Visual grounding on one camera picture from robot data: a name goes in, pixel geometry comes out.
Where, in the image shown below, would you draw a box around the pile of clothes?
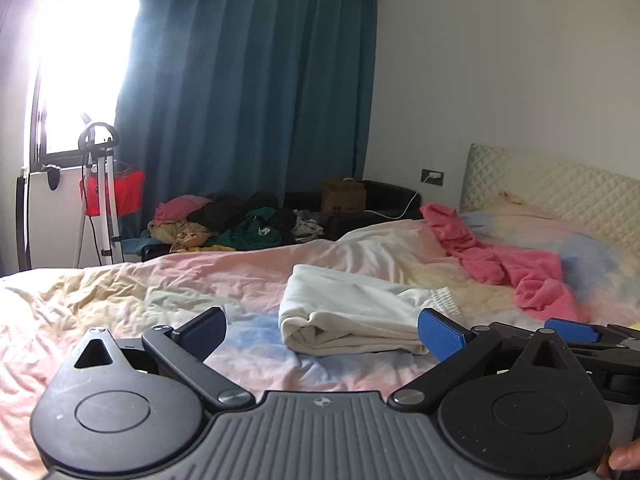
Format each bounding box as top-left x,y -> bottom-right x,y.
119,176 -> 426,264

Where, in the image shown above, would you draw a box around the silver tripod stand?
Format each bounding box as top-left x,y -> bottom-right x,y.
73,122 -> 124,269

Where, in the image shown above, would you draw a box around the wall power outlet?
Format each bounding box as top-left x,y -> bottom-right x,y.
420,169 -> 445,186

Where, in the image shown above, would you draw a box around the person right hand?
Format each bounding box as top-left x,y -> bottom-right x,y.
596,439 -> 640,480

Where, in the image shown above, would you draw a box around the pink garment on bed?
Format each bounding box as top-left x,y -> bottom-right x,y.
421,203 -> 587,322

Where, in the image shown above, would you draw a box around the brown paper bag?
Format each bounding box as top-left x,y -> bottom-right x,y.
321,179 -> 367,223

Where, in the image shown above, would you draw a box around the window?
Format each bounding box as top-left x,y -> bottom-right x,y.
29,0 -> 140,171

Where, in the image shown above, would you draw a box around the pastel tie-dye duvet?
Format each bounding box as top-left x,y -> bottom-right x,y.
0,199 -> 640,480

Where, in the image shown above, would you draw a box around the red garment on stand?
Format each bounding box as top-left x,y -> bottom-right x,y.
79,169 -> 145,217

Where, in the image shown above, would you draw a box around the quilted beige headboard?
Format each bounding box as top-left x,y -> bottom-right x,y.
460,144 -> 639,255

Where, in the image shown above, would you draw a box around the white sweatpants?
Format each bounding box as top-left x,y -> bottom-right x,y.
278,264 -> 463,356

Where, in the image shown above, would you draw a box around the teal curtain right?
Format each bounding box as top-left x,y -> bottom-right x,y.
115,0 -> 378,236

